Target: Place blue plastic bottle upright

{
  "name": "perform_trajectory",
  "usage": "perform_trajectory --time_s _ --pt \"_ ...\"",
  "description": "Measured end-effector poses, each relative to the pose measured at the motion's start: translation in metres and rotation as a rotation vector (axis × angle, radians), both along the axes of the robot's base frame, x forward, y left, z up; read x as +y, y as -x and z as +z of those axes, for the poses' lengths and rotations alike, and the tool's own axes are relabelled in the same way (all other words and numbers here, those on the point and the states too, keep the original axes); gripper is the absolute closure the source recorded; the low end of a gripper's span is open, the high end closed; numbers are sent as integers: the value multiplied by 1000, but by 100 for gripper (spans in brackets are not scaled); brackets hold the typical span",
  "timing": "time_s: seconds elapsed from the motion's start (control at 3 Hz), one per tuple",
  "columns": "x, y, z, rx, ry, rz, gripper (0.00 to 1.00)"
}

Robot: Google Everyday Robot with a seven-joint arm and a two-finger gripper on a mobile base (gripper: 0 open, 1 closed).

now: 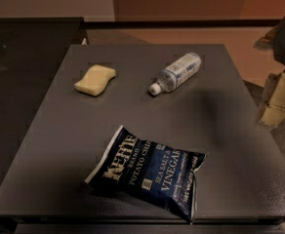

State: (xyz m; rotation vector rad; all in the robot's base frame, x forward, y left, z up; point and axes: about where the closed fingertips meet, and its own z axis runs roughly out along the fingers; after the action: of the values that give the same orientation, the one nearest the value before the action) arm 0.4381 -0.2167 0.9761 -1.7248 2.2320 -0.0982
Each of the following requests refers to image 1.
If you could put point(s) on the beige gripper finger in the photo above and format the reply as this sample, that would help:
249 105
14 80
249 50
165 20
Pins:
272 106
266 41

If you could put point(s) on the clear blue-label plastic bottle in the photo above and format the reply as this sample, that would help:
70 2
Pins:
174 75

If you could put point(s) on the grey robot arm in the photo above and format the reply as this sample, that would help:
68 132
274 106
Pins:
279 43

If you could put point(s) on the blue Kettle chips bag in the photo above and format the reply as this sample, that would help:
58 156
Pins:
150 171

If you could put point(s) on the yellow sponge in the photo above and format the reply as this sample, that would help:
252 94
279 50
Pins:
95 80

